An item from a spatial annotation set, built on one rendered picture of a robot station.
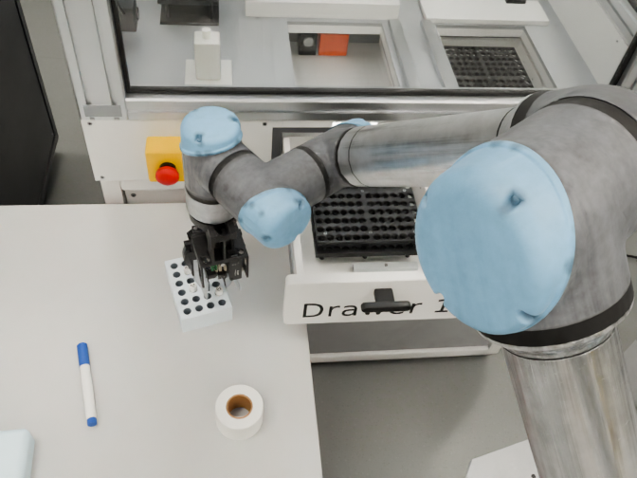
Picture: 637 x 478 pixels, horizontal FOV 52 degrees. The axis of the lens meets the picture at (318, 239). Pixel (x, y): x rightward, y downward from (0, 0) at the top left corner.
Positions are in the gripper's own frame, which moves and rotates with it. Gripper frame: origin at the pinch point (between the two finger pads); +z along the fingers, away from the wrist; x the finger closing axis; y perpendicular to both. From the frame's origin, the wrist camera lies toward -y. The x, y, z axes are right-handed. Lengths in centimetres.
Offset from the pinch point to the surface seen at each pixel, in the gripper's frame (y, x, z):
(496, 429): 14, 74, 81
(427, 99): -14.5, 42.4, -17.8
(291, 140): -21.4, 20.0, -7.3
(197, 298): 1.2, -3.4, 2.2
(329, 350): -18, 34, 70
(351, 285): 14.3, 17.0, -10.5
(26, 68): -119, -29, 37
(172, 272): -4.5, -6.2, 1.4
